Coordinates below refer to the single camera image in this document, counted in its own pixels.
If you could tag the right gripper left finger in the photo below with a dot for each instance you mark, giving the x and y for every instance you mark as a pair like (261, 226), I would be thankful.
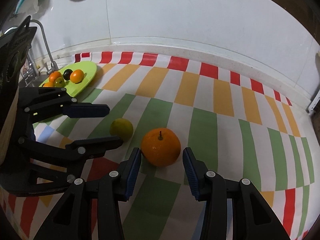
(71, 216)

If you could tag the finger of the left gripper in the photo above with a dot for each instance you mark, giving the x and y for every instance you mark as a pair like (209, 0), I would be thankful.
(42, 103)
(78, 150)

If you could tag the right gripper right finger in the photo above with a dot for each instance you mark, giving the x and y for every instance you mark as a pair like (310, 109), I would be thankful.
(252, 217)

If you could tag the green tomato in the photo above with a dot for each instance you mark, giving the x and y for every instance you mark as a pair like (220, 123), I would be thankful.
(122, 128)
(59, 82)

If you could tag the dark avocado fruit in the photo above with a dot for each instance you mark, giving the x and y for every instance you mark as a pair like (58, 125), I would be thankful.
(67, 74)

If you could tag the smooth orange fruit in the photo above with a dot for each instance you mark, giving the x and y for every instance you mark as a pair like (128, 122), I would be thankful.
(49, 85)

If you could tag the chrome kitchen faucet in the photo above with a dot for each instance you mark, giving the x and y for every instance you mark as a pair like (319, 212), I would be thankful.
(39, 61)

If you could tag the small orange left plate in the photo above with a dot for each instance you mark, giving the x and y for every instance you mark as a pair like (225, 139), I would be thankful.
(54, 75)

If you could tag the small orange plate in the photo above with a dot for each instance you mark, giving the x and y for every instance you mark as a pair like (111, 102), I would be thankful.
(77, 76)
(54, 75)

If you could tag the small orange upper plate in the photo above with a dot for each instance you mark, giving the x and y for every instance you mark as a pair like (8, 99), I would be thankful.
(77, 76)

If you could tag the lime green plate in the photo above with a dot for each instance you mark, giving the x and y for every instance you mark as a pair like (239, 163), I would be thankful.
(89, 69)

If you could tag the large orange with stem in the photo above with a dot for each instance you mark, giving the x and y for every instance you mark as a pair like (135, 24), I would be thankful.
(161, 147)

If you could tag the striped colourful tablecloth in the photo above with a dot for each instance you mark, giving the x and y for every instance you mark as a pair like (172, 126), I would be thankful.
(238, 126)

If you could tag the metal dish rack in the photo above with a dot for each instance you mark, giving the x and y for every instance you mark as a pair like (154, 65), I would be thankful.
(312, 107)

